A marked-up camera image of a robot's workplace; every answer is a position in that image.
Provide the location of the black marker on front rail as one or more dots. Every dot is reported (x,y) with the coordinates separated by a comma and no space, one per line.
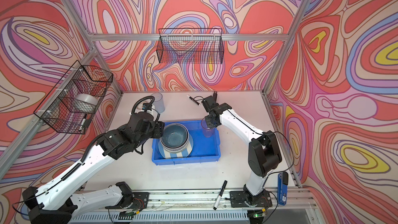
(218,199)

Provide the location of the black wire basket on left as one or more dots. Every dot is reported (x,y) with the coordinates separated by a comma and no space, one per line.
(59,113)

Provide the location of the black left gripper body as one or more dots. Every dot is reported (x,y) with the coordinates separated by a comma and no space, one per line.
(156,131)

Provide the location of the clear tape roll in basket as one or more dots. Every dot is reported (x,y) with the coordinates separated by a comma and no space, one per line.
(85,103)

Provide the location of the black wire basket on back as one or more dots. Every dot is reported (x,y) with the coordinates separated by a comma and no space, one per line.
(190,46)

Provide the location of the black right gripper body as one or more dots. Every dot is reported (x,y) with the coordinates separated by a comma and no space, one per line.
(210,123)

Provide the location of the black marker near bowls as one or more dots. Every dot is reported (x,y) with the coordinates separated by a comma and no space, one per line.
(193,99)

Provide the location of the blue plastic bin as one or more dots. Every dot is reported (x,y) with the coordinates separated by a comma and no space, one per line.
(204,150)

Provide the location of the pink translucent plastic cup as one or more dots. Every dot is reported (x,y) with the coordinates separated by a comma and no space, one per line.
(207,132)

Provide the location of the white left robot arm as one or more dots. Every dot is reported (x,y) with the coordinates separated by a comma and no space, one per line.
(57,202)

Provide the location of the blue handheld device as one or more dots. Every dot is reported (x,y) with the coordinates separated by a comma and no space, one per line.
(282,188)

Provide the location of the marker in left basket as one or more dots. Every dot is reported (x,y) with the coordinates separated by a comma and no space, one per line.
(82,124)

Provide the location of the aluminium front rail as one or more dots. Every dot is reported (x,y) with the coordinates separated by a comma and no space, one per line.
(161,200)

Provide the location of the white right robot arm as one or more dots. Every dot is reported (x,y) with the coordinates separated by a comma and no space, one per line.
(264,155)

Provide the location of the blue frosted plastic cup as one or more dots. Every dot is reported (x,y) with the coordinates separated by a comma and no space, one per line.
(158,102)

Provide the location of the dark teal bowl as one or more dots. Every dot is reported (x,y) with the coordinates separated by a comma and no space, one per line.
(175,135)

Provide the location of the black wire basket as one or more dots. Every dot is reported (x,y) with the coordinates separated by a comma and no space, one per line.
(190,46)
(59,113)

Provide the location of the grey ceramic bowl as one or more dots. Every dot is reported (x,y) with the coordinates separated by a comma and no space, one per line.
(186,144)

